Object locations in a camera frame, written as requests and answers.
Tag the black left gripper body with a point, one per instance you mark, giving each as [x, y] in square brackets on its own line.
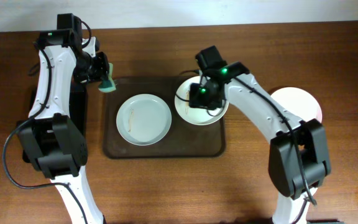
[103, 66]

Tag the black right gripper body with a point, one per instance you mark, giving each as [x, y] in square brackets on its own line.
[202, 101]

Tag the green and yellow sponge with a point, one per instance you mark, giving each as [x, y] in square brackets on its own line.
[107, 85]

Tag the pale blue plate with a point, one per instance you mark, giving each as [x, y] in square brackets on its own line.
[143, 119]

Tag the pink plate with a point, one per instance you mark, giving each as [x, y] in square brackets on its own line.
[299, 102]

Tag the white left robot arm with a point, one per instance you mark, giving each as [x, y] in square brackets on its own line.
[63, 170]

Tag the large brown tray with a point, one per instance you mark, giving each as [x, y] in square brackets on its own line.
[182, 140]

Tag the small black tray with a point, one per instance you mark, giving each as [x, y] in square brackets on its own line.
[78, 105]

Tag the pale green plate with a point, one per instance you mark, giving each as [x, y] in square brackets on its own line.
[195, 116]

